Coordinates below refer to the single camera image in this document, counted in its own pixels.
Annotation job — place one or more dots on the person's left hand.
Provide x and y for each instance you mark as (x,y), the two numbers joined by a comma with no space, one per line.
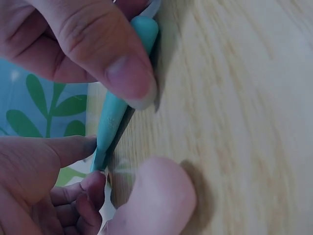
(27,176)

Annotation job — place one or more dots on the person's right hand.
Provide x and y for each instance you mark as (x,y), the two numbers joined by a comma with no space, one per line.
(73,41)

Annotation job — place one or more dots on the person's right fingers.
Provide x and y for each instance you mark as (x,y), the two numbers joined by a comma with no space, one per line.
(27,31)

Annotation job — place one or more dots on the person's left thumb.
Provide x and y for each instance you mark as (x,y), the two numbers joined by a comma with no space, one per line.
(78,148)

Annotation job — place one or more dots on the person's left fingers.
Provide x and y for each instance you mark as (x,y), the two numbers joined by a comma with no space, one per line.
(156,198)

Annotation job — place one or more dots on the person's right thumb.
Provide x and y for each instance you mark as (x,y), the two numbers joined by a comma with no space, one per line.
(115,49)

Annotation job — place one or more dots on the teal tapered tool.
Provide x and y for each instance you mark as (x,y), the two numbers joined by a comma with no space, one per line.
(111,122)

